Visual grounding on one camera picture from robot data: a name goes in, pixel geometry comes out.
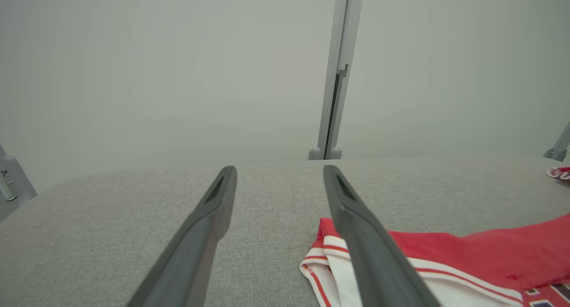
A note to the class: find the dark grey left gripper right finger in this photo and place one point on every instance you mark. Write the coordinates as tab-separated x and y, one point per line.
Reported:
378	262

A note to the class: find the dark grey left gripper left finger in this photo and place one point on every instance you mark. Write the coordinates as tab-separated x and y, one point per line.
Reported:
191	253

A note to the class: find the red basketball jersey white trim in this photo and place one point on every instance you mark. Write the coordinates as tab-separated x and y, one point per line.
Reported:
490	253

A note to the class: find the crumpled red white garment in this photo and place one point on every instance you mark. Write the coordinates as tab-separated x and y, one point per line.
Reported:
560	172

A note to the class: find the grey metal frame bracket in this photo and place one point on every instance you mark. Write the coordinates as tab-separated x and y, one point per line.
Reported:
560	147
15	182

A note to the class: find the grey metal partition post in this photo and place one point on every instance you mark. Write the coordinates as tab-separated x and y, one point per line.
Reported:
349	40

